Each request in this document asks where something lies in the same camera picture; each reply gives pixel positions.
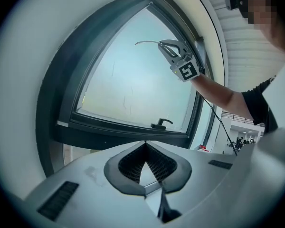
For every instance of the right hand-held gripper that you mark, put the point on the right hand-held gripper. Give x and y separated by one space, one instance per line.
187 71

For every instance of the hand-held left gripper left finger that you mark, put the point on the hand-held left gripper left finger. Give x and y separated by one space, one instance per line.
85 186

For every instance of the frosted window glass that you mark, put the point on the frosted window glass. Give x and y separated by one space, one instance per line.
137 84

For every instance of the person's black shirt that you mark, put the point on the person's black shirt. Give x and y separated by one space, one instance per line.
259 103

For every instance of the grey framed window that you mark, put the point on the grey framed window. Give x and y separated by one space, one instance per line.
61 91

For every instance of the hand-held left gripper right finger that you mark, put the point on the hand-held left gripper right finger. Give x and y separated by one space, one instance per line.
204 174

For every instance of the black cap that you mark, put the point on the black cap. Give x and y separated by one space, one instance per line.
245 1

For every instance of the white squeegee with red blade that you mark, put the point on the white squeegee with red blade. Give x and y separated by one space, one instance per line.
147 41

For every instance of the clear plastic bottle red label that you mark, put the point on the clear plastic bottle red label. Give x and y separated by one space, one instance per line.
203 148

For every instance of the clear window pane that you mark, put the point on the clear window pane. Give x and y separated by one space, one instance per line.
73 154

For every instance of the person's right forearm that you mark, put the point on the person's right forearm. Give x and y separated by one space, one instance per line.
218 94

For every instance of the person's head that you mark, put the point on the person's head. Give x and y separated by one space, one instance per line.
275 32

